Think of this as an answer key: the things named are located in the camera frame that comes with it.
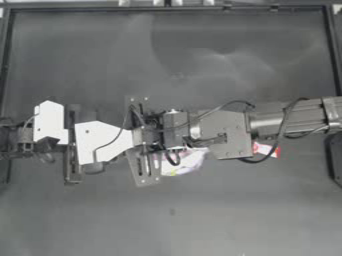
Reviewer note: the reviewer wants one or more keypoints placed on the grey metal bracket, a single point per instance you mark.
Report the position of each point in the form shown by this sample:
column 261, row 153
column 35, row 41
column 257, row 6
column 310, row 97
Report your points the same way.
column 125, row 2

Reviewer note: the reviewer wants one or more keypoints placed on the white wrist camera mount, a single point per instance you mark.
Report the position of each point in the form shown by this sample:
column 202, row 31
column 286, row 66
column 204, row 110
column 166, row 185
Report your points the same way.
column 49, row 120
column 89, row 136

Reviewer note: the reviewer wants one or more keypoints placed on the red candy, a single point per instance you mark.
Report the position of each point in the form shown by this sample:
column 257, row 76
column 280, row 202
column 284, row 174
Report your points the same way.
column 265, row 149

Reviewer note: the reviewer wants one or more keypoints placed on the clear bag with pink zip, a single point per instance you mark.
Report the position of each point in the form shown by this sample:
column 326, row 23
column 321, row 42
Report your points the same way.
column 188, row 163

